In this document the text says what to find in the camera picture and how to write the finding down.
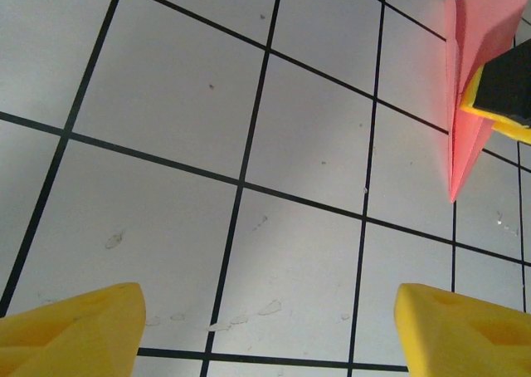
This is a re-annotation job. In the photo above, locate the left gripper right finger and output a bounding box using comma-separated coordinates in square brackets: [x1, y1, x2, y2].
[393, 283, 531, 377]

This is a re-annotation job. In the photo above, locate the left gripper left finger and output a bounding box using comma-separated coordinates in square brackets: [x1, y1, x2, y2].
[0, 282, 147, 377]

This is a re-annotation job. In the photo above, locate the pink paper sheet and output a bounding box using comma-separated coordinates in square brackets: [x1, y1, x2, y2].
[445, 0, 531, 204]

